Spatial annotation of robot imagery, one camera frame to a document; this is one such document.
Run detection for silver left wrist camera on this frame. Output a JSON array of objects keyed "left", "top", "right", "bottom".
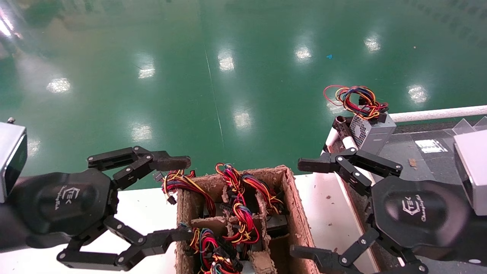
[{"left": 0, "top": 122, "right": 28, "bottom": 203}]

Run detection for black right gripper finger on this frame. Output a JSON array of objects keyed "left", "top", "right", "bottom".
[
  {"left": 298, "top": 148, "right": 403, "bottom": 196},
  {"left": 290, "top": 228, "right": 428, "bottom": 274}
]

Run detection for wire bundle in box centre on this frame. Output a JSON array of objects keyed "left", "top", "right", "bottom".
[{"left": 215, "top": 163, "right": 260, "bottom": 244}]

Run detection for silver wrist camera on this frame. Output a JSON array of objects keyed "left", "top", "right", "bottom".
[
  {"left": 0, "top": 122, "right": 28, "bottom": 203},
  {"left": 454, "top": 129, "right": 487, "bottom": 216}
]

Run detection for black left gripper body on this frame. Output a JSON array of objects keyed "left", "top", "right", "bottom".
[{"left": 0, "top": 169, "right": 119, "bottom": 253}]

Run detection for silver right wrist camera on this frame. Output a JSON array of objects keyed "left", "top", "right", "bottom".
[{"left": 454, "top": 129, "right": 487, "bottom": 216}]

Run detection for brown cardboard divider box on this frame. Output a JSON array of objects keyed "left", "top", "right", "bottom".
[{"left": 175, "top": 165, "right": 320, "bottom": 274}]

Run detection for dark rusty pipe stub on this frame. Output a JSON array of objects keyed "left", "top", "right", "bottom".
[{"left": 333, "top": 116, "right": 354, "bottom": 153}]

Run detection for wire bundle in box bottom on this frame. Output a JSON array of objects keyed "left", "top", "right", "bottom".
[{"left": 178, "top": 224, "right": 244, "bottom": 274}]

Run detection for short white pipe leg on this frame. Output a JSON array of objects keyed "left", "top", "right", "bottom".
[{"left": 323, "top": 127, "right": 339, "bottom": 155}]

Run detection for white pipe cross rail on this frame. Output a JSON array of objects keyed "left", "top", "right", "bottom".
[{"left": 390, "top": 105, "right": 487, "bottom": 123}]

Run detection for grey power supply, multicolour wires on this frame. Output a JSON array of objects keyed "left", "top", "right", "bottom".
[{"left": 323, "top": 85, "right": 397, "bottom": 164}]

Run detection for white label sticker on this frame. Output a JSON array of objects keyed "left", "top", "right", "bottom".
[{"left": 415, "top": 139, "right": 449, "bottom": 154}]

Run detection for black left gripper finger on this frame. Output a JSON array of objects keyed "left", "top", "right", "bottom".
[
  {"left": 88, "top": 147, "right": 191, "bottom": 191},
  {"left": 57, "top": 215, "right": 194, "bottom": 271}
]

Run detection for wire bundle at box left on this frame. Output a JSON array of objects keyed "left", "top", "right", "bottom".
[{"left": 154, "top": 170, "right": 216, "bottom": 218}]

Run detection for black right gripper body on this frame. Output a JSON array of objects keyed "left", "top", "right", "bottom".
[{"left": 371, "top": 176, "right": 487, "bottom": 267}]

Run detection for grey power supply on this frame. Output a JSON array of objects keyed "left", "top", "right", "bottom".
[
  {"left": 242, "top": 173, "right": 288, "bottom": 238},
  {"left": 323, "top": 85, "right": 397, "bottom": 164}
]

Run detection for wire bundle in box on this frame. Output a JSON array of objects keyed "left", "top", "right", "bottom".
[
  {"left": 178, "top": 224, "right": 244, "bottom": 274},
  {"left": 215, "top": 163, "right": 260, "bottom": 244}
]

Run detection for clear acrylic guide plate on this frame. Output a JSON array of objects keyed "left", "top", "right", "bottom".
[{"left": 453, "top": 116, "right": 487, "bottom": 134}]

